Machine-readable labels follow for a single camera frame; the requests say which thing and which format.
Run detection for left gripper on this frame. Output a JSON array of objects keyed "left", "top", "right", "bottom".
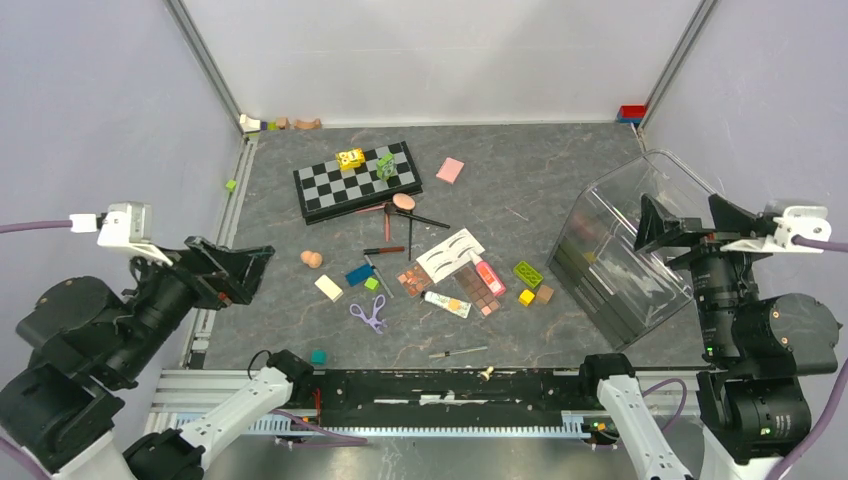
[{"left": 111, "top": 228, "right": 278, "bottom": 377}]

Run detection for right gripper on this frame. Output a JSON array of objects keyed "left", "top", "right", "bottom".
[{"left": 636, "top": 187, "right": 784, "bottom": 355}]

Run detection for beige makeup sponge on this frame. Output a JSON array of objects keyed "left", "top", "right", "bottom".
[{"left": 300, "top": 250, "right": 323, "bottom": 269}]

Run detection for clear acrylic makeup organizer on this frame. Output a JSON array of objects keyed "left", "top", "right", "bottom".
[{"left": 546, "top": 149, "right": 714, "bottom": 351}]

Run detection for peach powder puff brush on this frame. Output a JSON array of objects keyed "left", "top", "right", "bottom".
[{"left": 357, "top": 193, "right": 416, "bottom": 213}]

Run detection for pink bottle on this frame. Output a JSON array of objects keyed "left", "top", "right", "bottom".
[{"left": 469, "top": 251, "right": 506, "bottom": 297}]

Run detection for brown eyeshadow palette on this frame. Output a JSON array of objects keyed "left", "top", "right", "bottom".
[{"left": 453, "top": 264, "right": 501, "bottom": 317}]

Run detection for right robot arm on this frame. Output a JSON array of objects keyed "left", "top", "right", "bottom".
[{"left": 634, "top": 194, "right": 847, "bottom": 479}]

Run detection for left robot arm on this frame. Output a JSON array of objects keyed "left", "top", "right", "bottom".
[{"left": 1, "top": 236, "right": 314, "bottom": 479}]

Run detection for cream wooden block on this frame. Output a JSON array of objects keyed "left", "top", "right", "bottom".
[{"left": 314, "top": 275, "right": 343, "bottom": 302}]

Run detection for teal cube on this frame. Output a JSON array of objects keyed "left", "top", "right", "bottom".
[{"left": 310, "top": 349, "right": 328, "bottom": 366}]

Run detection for red blue bricks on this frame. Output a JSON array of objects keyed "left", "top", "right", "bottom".
[{"left": 616, "top": 104, "right": 647, "bottom": 125}]

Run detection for black white chessboard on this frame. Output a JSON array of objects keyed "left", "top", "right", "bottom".
[{"left": 293, "top": 141, "right": 423, "bottom": 225}]

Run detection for blue block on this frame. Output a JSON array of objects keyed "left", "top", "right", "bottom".
[{"left": 345, "top": 264, "right": 374, "bottom": 287}]

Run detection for grey pencil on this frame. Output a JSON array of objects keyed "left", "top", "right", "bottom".
[{"left": 364, "top": 254, "right": 394, "bottom": 298}]

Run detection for small green cube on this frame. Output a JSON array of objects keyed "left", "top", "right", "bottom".
[{"left": 364, "top": 277, "right": 380, "bottom": 292}]

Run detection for wooden blocks in corner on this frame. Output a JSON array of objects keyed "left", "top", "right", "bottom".
[{"left": 238, "top": 114, "right": 322, "bottom": 135}]

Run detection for brown wooden cube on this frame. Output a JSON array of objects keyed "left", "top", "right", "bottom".
[{"left": 535, "top": 284, "right": 555, "bottom": 305}]

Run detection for yellow toy block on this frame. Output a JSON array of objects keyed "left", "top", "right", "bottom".
[{"left": 335, "top": 148, "right": 366, "bottom": 171}]

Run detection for green lego brick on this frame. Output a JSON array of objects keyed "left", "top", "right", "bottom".
[{"left": 513, "top": 261, "right": 544, "bottom": 289}]

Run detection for brown lip pencil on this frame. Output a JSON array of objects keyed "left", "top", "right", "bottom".
[{"left": 363, "top": 246, "right": 406, "bottom": 255}]

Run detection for yellow cube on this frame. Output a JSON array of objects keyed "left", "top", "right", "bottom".
[{"left": 518, "top": 289, "right": 536, "bottom": 307}]

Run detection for small clear eyeshadow palette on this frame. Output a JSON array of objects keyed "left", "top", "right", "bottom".
[{"left": 396, "top": 262, "right": 433, "bottom": 297}]

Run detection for green toy block on chessboard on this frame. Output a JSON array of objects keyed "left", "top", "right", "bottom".
[{"left": 376, "top": 153, "right": 397, "bottom": 182}]

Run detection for white eyebrow stencil card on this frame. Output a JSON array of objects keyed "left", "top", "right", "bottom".
[{"left": 416, "top": 228, "right": 486, "bottom": 283}]

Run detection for white cream tube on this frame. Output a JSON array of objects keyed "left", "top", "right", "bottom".
[{"left": 420, "top": 291, "right": 472, "bottom": 319}]

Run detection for pink sponge pad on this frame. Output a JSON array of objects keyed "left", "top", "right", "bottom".
[{"left": 436, "top": 157, "right": 465, "bottom": 185}]

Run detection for white chess pawn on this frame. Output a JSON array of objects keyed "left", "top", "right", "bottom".
[{"left": 480, "top": 366, "right": 494, "bottom": 381}]

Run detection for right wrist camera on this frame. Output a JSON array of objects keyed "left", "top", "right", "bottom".
[{"left": 720, "top": 204, "right": 832, "bottom": 254}]

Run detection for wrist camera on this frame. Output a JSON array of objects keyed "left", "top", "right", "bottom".
[
  {"left": 69, "top": 201, "right": 173, "bottom": 266},
  {"left": 720, "top": 204, "right": 832, "bottom": 254}
]

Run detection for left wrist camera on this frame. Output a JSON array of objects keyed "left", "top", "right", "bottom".
[{"left": 69, "top": 201, "right": 173, "bottom": 266}]

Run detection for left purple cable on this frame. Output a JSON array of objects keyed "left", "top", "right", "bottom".
[{"left": 0, "top": 219, "right": 74, "bottom": 236}]

